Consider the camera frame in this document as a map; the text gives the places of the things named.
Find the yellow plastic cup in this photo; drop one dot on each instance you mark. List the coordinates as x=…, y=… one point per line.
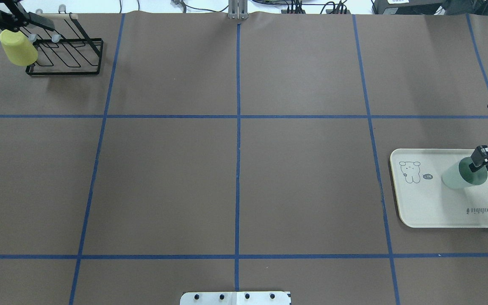
x=18, y=48

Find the green plastic cup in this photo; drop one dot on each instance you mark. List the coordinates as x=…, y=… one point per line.
x=464, y=174

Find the aluminium frame post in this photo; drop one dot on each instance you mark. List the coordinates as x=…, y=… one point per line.
x=238, y=9

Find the black wire cup rack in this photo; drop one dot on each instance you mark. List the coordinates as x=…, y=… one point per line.
x=66, y=50

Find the cream rabbit tray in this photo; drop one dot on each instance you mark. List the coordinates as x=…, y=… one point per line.
x=430, y=194

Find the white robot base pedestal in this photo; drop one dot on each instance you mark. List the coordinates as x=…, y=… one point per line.
x=237, y=298

